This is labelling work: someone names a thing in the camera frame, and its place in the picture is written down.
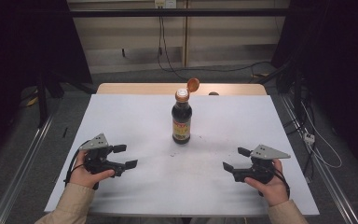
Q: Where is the black horizontal bar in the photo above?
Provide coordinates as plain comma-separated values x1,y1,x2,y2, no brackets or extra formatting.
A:
68,8,293,18

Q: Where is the white wall outlet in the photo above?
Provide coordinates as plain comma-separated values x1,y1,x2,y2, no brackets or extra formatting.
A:
154,0,177,9

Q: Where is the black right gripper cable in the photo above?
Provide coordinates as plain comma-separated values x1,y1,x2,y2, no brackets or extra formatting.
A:
259,169,292,200

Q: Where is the white table board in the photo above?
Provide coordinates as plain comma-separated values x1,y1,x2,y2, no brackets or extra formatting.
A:
44,93,321,217

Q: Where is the black metal stand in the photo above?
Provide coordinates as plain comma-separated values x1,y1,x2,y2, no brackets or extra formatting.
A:
36,71,49,129
293,68,304,119

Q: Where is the wooden vertical post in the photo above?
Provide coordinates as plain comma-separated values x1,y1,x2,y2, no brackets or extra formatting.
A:
181,0,190,68

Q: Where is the black wall cable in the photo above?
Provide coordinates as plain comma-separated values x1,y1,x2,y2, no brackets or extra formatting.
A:
157,15,199,83

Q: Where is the person's left hand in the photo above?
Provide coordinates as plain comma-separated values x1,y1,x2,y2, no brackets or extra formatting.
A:
69,150,116,190

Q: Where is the white power strip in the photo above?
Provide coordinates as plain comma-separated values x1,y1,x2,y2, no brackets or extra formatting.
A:
303,132,316,146

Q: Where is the wooden table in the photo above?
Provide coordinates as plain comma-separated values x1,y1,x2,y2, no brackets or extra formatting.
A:
96,82,268,96

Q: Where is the white cable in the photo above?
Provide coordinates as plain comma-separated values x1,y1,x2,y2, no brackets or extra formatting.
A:
301,102,343,169

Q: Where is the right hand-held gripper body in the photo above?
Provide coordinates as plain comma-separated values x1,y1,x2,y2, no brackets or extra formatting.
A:
231,144,292,185

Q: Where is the black cable bundle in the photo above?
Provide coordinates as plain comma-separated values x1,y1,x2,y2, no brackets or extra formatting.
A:
283,94,316,176

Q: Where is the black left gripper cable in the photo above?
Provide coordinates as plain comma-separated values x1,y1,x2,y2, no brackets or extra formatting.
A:
63,140,91,188

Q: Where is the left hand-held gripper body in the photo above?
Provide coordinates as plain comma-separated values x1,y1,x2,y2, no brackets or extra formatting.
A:
78,133,127,191

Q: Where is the person's right hand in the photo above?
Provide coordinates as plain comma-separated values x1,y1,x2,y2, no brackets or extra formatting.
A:
243,158,291,208

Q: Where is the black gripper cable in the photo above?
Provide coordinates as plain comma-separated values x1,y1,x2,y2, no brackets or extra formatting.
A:
259,169,292,200
63,140,91,188

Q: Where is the aluminium floor rail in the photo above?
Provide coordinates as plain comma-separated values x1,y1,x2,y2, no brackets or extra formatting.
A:
0,105,63,224
279,94,358,224

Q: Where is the dark sauce bottle orange cap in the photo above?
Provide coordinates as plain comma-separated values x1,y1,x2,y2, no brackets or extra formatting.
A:
171,77,200,146

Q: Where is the black curtain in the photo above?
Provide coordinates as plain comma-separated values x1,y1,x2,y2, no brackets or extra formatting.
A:
271,0,358,178
0,0,93,166

